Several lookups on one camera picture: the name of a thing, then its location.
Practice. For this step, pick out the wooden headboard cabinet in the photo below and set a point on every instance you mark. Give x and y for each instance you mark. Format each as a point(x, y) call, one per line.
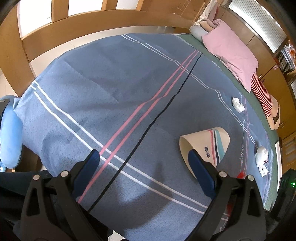
point(275, 85)

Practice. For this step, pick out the grey blue pillow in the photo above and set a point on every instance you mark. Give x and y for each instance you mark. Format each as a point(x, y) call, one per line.
point(197, 32)

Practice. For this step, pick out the striped paper cup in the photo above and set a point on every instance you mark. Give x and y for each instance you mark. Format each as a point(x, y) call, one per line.
point(208, 141)

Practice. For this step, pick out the red orange snack wrapper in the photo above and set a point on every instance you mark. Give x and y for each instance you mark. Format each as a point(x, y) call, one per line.
point(240, 174)

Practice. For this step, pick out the red striped plush toy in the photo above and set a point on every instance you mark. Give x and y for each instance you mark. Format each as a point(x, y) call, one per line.
point(262, 92)

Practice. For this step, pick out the window with blinds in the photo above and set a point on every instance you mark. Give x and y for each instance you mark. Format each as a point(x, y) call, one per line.
point(261, 20)

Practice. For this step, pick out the blue plaid blanket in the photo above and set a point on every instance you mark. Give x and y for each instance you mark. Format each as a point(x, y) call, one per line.
point(92, 92)

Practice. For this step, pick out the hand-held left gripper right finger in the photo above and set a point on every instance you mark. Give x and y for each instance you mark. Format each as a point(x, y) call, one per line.
point(200, 170)

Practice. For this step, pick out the pink pillow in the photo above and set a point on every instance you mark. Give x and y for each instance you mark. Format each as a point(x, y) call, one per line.
point(229, 46)

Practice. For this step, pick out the white flat panel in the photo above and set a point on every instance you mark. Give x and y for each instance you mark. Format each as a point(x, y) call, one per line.
point(278, 150)

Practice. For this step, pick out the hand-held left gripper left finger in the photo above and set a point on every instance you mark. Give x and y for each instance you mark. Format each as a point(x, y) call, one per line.
point(89, 165)

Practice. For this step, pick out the light blue cushion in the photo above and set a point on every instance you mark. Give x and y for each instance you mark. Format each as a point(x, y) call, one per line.
point(10, 139)

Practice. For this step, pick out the wooden door with glass panels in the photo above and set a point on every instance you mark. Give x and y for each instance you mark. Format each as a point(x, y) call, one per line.
point(69, 25)

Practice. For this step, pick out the stack of books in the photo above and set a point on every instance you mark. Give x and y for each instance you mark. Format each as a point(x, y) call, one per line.
point(286, 58)

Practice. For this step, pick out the pink folded cloth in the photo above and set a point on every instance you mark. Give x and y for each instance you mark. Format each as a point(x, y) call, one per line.
point(209, 24)

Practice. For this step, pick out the small white crumpled tissue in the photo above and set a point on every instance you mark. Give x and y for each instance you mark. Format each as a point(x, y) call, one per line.
point(263, 171)

